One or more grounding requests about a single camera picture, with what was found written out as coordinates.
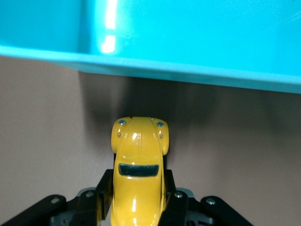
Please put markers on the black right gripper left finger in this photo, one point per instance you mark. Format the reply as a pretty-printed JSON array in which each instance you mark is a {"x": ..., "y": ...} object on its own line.
[{"x": 89, "y": 207}]

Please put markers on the teal plastic bin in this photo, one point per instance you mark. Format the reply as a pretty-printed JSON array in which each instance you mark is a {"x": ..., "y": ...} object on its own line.
[{"x": 188, "y": 35}]

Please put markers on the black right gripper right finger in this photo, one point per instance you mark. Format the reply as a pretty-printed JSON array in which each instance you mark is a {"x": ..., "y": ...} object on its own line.
[{"x": 178, "y": 209}]

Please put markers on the yellow beetle toy car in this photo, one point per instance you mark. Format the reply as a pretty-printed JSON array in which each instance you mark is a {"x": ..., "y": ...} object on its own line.
[{"x": 138, "y": 153}]

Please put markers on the brown table mat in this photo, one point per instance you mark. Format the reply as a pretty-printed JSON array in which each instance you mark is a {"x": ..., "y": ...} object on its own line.
[{"x": 47, "y": 129}]

